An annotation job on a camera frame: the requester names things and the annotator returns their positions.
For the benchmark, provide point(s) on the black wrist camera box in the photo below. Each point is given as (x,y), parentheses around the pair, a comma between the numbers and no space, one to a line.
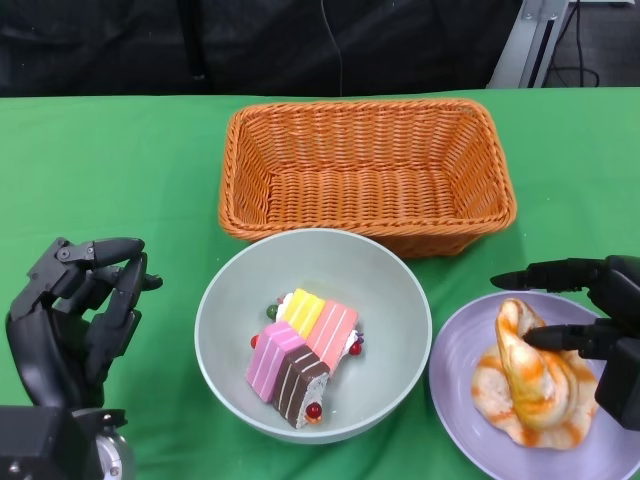
(620,390)
(40,440)

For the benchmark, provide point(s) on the orange swirl bread pink piece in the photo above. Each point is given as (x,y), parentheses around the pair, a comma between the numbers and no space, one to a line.
(530,380)

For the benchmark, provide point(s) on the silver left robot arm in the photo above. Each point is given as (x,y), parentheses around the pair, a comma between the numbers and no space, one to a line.
(115,455)

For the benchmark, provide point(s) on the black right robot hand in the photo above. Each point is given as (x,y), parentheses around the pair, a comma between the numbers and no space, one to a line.
(620,295)

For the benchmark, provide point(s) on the pale grey-green bowl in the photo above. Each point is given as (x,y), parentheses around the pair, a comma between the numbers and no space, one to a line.
(300,260)

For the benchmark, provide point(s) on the small yellow cream cake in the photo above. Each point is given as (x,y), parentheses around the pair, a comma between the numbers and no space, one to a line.
(325,325)

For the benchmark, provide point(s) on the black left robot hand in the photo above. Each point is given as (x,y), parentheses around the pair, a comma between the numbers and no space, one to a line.
(40,350)

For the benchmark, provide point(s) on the orange wicker basket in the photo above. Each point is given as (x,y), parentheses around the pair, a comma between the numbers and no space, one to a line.
(360,200)

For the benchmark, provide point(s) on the black curtain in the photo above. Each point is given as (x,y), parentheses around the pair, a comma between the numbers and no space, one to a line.
(150,40)

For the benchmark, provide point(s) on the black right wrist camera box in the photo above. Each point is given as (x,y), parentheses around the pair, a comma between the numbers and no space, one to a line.
(620,390)

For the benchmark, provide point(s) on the white round plate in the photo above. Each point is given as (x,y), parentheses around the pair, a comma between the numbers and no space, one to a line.
(460,340)

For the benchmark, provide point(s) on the orange swirl doughnut bread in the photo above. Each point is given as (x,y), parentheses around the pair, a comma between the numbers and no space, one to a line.
(490,390)

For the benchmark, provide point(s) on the pink striped chocolate cake slice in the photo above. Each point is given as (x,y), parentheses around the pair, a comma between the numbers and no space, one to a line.
(280,365)

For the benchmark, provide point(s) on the grey aluminium frame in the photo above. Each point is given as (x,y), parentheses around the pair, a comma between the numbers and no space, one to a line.
(530,45)

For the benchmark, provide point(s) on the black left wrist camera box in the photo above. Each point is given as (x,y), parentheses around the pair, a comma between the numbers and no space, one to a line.
(40,440)

